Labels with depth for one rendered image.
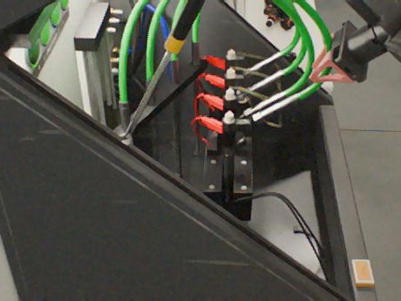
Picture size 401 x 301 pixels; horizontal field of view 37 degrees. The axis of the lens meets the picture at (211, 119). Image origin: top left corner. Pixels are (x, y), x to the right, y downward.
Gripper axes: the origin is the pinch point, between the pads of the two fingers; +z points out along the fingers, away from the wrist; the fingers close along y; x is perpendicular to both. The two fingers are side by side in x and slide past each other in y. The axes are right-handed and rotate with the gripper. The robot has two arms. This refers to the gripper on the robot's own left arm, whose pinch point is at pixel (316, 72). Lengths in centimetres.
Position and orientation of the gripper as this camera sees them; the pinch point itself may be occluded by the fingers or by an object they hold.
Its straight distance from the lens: 109.5
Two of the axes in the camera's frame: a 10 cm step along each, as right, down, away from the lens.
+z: -6.3, 3.7, 6.8
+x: 7.3, 5.7, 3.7
